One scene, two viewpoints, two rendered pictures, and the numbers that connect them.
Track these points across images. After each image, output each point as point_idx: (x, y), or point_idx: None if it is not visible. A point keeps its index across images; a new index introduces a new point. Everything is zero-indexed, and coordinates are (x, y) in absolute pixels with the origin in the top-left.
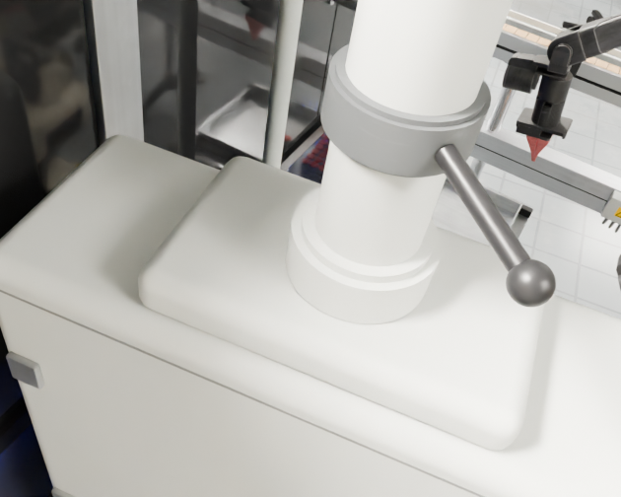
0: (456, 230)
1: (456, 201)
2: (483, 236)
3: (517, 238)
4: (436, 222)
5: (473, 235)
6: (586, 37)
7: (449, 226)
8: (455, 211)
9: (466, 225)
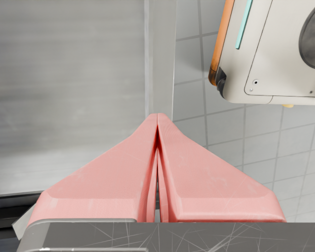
0: (54, 97)
1: None
2: (107, 76)
3: (174, 27)
4: (7, 106)
5: (89, 87)
6: None
7: (36, 97)
8: (15, 46)
9: (62, 71)
